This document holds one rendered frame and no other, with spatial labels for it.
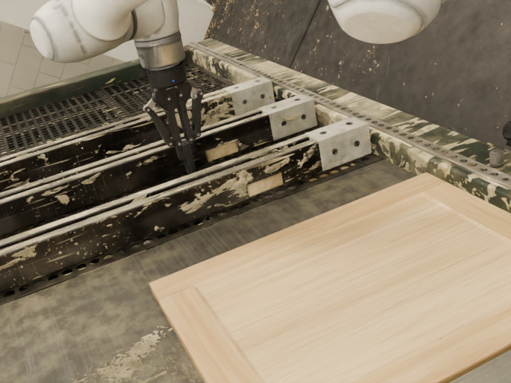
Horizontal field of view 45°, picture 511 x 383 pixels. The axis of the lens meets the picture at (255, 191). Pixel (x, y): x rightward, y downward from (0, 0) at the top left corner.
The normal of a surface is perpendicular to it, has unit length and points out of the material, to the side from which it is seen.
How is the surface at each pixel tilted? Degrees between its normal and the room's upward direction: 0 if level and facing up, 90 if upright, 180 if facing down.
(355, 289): 57
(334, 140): 90
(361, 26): 88
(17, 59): 90
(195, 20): 90
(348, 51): 0
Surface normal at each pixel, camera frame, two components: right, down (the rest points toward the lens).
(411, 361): -0.18, -0.88
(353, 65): -0.84, -0.21
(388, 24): -0.18, 0.96
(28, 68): 0.36, 0.47
